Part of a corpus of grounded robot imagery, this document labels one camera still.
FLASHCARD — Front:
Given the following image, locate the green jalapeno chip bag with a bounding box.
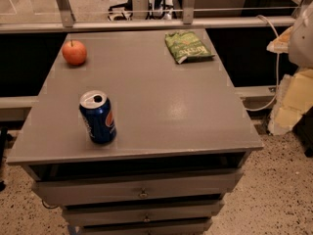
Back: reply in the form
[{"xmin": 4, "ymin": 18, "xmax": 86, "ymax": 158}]
[{"xmin": 164, "ymin": 30, "xmax": 213, "ymax": 65}]

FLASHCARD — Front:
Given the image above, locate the bottom grey drawer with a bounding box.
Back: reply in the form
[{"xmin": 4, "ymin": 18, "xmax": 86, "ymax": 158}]
[{"xmin": 81, "ymin": 217, "xmax": 212, "ymax": 235}]

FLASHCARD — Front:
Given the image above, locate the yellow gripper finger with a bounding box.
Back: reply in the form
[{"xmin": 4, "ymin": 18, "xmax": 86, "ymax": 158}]
[
  {"xmin": 268, "ymin": 68, "xmax": 313, "ymax": 135},
  {"xmin": 266, "ymin": 26, "xmax": 292, "ymax": 54}
]

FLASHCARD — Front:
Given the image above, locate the middle grey drawer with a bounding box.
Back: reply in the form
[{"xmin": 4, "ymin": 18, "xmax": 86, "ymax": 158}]
[{"xmin": 63, "ymin": 196, "xmax": 224, "ymax": 226}]

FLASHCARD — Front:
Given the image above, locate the red apple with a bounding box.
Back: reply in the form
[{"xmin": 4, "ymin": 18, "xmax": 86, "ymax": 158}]
[{"xmin": 62, "ymin": 40, "xmax": 87, "ymax": 66}]

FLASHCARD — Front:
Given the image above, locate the blue pepsi can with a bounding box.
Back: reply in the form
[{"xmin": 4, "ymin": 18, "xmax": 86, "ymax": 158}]
[{"xmin": 79, "ymin": 90, "xmax": 116, "ymax": 144}]

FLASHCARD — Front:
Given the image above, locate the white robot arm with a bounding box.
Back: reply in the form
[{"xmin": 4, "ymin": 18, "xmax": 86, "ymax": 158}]
[{"xmin": 267, "ymin": 2, "xmax": 313, "ymax": 135}]

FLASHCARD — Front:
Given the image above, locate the grey drawer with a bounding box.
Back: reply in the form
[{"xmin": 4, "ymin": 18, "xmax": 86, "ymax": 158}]
[
  {"xmin": 81, "ymin": 217, "xmax": 212, "ymax": 235},
  {"xmin": 63, "ymin": 196, "xmax": 224, "ymax": 226},
  {"xmin": 32, "ymin": 169, "xmax": 243, "ymax": 206}
]

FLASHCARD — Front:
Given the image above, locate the white cable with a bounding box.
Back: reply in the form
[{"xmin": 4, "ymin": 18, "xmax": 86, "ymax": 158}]
[{"xmin": 245, "ymin": 14, "xmax": 282, "ymax": 113}]

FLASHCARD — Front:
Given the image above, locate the grey drawer cabinet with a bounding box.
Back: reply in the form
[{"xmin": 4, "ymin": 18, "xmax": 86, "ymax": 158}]
[{"xmin": 5, "ymin": 28, "xmax": 265, "ymax": 235}]

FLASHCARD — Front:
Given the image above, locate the grey metal railing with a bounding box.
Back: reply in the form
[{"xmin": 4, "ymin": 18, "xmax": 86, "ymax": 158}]
[{"xmin": 0, "ymin": 0, "xmax": 312, "ymax": 33}]

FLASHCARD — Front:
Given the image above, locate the black office chair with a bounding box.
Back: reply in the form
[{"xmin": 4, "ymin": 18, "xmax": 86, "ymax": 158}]
[{"xmin": 108, "ymin": 0, "xmax": 133, "ymax": 22}]

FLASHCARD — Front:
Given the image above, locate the top grey drawer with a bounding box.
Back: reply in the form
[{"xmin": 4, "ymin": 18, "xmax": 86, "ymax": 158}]
[{"xmin": 32, "ymin": 169, "xmax": 243, "ymax": 206}]

